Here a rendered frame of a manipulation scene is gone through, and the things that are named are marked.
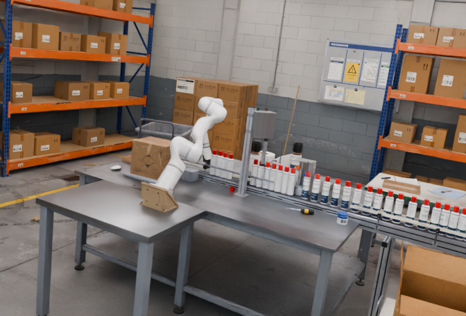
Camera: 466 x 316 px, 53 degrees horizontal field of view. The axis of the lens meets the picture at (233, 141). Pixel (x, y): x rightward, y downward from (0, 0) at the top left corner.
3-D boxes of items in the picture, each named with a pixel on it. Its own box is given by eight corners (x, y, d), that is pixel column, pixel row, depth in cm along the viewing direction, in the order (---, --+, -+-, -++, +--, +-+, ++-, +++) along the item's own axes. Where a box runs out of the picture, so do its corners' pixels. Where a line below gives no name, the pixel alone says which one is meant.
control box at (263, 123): (273, 138, 346) (277, 113, 343) (253, 137, 339) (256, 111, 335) (266, 135, 355) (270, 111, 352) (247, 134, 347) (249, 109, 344)
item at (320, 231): (384, 197, 401) (384, 195, 401) (335, 253, 270) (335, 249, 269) (182, 148, 495) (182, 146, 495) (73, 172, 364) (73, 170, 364)
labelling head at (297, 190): (311, 193, 358) (316, 161, 353) (306, 197, 347) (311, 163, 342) (295, 189, 365) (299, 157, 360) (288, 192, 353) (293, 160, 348)
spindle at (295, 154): (300, 173, 413) (305, 142, 408) (297, 175, 405) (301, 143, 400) (290, 171, 417) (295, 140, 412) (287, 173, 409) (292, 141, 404)
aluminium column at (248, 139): (245, 194, 354) (256, 107, 341) (243, 195, 350) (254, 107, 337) (240, 192, 356) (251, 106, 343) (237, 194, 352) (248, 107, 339)
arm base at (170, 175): (176, 204, 309) (190, 181, 317) (166, 189, 294) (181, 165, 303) (154, 196, 317) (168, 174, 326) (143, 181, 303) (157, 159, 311)
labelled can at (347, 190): (348, 208, 332) (353, 181, 329) (346, 211, 328) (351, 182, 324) (341, 207, 335) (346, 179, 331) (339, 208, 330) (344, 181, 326)
